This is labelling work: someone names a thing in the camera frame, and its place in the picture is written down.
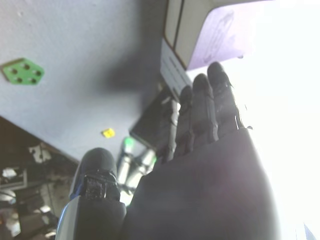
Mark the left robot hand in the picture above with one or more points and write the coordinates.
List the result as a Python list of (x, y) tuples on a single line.
[(200, 187)]

